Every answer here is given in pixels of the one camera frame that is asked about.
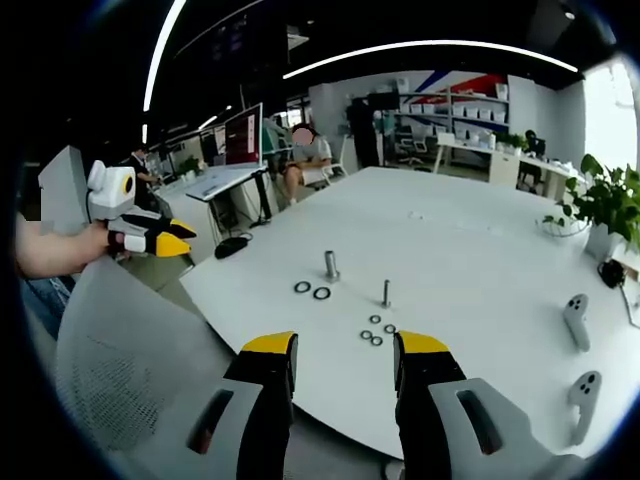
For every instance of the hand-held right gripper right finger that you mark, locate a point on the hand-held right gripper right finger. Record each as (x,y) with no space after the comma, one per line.
(430,400)

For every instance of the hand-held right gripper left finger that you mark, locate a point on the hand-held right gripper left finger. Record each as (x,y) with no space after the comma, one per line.
(260,400)

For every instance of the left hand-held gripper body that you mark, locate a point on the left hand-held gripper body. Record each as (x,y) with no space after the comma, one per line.
(111,190)

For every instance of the small black washer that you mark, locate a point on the small black washer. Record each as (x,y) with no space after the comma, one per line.
(377,341)
(375,318)
(367,334)
(390,329)

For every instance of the small threaded metal stud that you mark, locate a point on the small threaded metal stud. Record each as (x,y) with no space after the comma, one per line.
(386,292)

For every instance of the large black washer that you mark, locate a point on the large black washer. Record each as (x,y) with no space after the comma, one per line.
(302,287)
(322,293)

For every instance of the large threaded metal stud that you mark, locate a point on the large threaded metal stud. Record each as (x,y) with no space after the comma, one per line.
(332,265)

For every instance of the person's left hand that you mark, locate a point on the person's left hand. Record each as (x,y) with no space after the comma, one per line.
(92,245)

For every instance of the small green desk plant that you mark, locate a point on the small green desk plant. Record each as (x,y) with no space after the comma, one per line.
(189,167)

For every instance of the black rounded object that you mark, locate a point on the black rounded object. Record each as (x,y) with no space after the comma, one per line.
(231,247)

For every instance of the white standing desk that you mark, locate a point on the white standing desk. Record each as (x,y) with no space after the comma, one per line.
(225,182)

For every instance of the white mesh office chair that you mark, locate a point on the white mesh office chair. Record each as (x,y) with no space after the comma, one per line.
(125,350)

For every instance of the computer monitor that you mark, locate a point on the computer monitor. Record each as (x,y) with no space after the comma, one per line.
(244,135)

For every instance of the person's jeans leg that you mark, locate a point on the person's jeans leg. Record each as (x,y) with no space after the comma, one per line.
(45,305)

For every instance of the curved ceiling light strip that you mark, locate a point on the curved ceiling light strip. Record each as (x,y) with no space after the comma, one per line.
(162,45)
(430,47)

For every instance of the white handheld controller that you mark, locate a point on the white handheld controller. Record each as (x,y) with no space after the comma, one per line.
(584,400)
(577,320)

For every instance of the black round device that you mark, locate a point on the black round device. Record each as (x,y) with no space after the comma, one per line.
(611,274)

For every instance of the white long worktable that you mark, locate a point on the white long worktable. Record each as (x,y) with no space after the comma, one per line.
(500,157)

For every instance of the green potted plant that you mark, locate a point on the green potted plant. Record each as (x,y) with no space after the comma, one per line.
(607,205)

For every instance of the row of green plants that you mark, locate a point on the row of green plants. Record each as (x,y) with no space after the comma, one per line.
(512,140)

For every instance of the shelf with white bins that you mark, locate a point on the shelf with white bins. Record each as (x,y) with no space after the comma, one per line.
(465,107)

